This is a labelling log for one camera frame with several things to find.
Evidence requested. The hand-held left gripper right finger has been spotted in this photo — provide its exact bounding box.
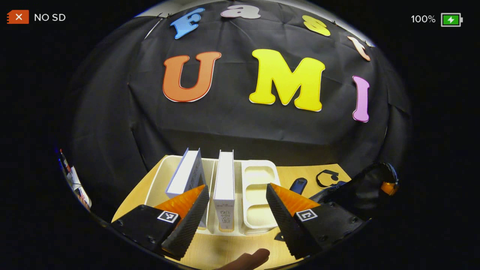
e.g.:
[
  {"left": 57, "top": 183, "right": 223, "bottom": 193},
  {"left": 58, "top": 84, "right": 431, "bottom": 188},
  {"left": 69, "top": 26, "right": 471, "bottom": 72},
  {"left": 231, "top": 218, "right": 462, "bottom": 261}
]
[{"left": 265, "top": 183, "right": 366, "bottom": 260}]

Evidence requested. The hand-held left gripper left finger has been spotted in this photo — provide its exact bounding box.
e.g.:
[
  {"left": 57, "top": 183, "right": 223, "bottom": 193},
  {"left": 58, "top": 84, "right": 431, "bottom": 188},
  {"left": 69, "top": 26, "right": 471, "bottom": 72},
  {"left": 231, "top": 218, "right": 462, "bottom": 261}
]
[{"left": 111, "top": 184, "right": 210, "bottom": 261}]

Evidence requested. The blue schoolbag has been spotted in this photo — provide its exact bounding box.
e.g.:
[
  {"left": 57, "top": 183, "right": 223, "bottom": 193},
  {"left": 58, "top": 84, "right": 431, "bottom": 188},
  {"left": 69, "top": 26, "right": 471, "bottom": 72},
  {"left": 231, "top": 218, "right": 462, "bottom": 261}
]
[{"left": 274, "top": 161, "right": 400, "bottom": 242}]

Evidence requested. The cream plastic bookshelf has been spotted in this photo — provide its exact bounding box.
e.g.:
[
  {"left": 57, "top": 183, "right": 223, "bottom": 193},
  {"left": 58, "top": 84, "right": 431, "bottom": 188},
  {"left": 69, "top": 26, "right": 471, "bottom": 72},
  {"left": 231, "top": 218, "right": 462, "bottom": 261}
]
[{"left": 144, "top": 155, "right": 281, "bottom": 236}]

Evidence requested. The grey cover book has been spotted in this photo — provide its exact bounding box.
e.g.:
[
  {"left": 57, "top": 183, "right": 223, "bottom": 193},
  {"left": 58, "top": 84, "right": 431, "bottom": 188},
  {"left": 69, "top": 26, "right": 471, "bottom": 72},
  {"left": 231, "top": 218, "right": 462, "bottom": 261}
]
[{"left": 165, "top": 148, "right": 207, "bottom": 229}]

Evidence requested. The white cover book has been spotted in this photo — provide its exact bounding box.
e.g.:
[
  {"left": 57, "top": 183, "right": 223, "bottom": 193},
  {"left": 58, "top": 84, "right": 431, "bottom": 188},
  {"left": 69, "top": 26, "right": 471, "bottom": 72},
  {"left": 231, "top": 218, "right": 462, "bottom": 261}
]
[{"left": 213, "top": 150, "right": 236, "bottom": 232}]

